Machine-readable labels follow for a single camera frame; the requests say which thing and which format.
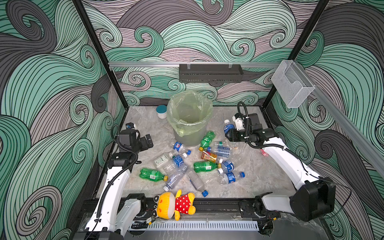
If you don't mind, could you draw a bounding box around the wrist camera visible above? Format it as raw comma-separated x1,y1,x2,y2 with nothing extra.
233,116,245,131
126,122,137,130

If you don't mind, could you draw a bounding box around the aluminium wall rail back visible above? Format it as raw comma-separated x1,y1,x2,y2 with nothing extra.
108,61,281,69

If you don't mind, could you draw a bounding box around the clear bottle blue label top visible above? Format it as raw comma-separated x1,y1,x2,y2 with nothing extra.
224,120,236,141

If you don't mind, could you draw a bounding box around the aluminium wall rail right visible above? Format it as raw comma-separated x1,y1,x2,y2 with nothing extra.
298,64,384,176

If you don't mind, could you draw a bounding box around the aluminium wall rail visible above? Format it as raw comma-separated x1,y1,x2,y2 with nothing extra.
108,61,281,69
298,64,384,176

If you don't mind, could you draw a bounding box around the clear bottle green white label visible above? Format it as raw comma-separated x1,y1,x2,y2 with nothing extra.
154,150,179,168

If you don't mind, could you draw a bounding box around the white jar teal lid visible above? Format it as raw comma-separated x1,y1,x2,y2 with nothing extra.
156,105,167,120

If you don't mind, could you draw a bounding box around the red yellow label tea bottle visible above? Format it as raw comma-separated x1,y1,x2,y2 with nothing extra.
201,151,217,163

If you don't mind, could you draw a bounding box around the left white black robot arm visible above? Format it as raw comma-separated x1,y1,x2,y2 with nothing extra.
74,136,147,240

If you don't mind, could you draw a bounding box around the clear acrylic wall holder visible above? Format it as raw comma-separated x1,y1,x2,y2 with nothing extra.
271,60,315,109

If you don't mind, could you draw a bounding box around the green sprite bottle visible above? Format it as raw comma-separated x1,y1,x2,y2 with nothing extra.
199,131,216,152
194,161,221,173
139,168,168,182

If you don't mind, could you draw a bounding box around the clear bottle blue label white cap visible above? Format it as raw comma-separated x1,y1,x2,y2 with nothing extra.
164,151,190,176

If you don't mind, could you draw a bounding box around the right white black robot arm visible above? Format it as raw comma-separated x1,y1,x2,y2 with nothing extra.
225,129,336,222

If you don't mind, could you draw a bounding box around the grey mesh waste bin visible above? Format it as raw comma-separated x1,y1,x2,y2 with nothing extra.
169,92,212,147

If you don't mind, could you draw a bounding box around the crushed clear bottle white cap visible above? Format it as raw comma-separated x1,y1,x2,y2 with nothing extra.
163,165,189,192

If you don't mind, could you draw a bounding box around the black wall shelf tray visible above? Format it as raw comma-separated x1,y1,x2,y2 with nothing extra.
179,64,244,85

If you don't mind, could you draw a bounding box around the clear bottle blue cap front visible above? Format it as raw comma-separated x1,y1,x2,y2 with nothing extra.
187,170,209,197

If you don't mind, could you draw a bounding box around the white slotted cable duct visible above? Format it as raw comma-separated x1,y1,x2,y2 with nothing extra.
129,221,259,232

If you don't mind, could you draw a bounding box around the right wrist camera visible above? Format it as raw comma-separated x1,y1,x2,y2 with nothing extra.
233,116,245,131

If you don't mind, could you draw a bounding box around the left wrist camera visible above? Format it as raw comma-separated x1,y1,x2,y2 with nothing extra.
126,122,137,130

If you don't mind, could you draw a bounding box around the soda water bottle blue cap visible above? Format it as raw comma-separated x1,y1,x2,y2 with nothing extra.
207,146,232,158

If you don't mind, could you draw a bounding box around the green plastic bin liner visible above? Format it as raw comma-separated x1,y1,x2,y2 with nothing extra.
166,90,214,138

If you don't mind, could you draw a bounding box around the yellow plush toy red dress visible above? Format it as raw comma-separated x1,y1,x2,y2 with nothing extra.
152,190,196,221

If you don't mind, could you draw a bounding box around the pink small toy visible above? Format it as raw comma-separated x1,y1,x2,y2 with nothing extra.
261,149,269,157

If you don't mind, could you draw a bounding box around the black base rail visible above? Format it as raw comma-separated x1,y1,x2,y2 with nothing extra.
80,197,319,220

